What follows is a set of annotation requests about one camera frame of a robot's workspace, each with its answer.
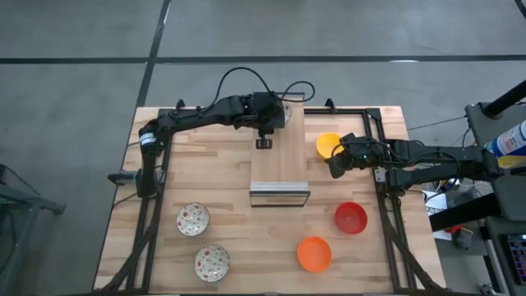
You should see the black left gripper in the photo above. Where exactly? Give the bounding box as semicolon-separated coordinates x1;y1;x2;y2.
246;92;288;131

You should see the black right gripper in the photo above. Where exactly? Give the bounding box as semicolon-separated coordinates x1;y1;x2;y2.
327;132;388;179

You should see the yellow plastic mini bowl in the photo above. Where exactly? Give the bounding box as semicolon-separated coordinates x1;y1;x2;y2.
316;132;344;160

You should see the red plastic mini bowl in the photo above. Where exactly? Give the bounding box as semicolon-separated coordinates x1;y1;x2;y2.
334;201;369;235

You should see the orange plastic mini bowl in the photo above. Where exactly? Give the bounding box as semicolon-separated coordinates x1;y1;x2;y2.
296;235;333;274

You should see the light wooden shelf riser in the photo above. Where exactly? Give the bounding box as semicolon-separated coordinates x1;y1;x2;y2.
249;92;311;208

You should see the white paper sheet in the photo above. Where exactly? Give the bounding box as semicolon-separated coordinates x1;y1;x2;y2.
422;189;453;242

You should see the black flat beam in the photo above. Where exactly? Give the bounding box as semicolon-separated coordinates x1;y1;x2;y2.
428;192;503;233

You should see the small dark grey device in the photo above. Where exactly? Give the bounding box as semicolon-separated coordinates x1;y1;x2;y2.
453;228;474;252

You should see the white blue spray can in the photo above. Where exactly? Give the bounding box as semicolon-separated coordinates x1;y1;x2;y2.
483;119;526;169

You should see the grey metal stand plate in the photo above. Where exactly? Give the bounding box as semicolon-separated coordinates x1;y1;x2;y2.
465;101;526;223

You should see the black round pole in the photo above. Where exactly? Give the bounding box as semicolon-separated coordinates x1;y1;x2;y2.
481;79;526;119

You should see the dark device with coloured keys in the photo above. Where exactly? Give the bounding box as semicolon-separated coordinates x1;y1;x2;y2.
484;216;526;296

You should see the grey metal floor stand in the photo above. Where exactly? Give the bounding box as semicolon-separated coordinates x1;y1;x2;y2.
0;163;67;296

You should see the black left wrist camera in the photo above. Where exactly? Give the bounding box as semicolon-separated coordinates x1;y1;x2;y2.
255;128;274;150

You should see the black aluminium table frame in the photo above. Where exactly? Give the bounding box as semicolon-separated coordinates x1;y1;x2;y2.
100;98;445;295

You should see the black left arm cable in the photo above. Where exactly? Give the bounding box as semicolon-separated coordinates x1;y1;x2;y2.
205;67;316;110

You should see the thin grey cable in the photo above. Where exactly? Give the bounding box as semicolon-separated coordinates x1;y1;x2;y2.
406;116;469;132

